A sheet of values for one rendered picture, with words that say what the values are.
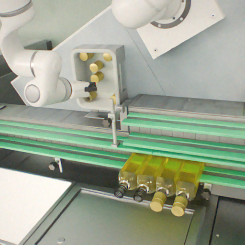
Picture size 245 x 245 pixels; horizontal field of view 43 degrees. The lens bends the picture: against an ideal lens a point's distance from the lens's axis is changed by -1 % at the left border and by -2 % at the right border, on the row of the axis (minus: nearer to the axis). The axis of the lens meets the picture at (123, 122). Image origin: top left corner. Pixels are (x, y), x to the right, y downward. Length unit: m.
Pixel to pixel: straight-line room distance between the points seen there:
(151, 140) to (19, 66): 0.47
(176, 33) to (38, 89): 0.45
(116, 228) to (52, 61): 0.52
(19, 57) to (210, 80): 0.61
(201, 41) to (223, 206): 0.55
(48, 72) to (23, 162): 0.70
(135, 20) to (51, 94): 0.30
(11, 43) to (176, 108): 0.53
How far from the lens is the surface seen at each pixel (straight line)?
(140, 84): 1.16
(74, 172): 1.32
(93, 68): 1.15
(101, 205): 1.08
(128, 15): 0.72
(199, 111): 1.01
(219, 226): 1.06
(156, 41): 1.03
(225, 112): 1.01
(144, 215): 1.03
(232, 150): 1.00
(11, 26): 0.79
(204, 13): 0.99
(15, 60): 0.89
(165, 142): 1.02
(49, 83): 0.84
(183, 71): 1.10
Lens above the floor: 1.78
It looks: 56 degrees down
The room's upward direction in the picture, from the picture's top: 138 degrees counter-clockwise
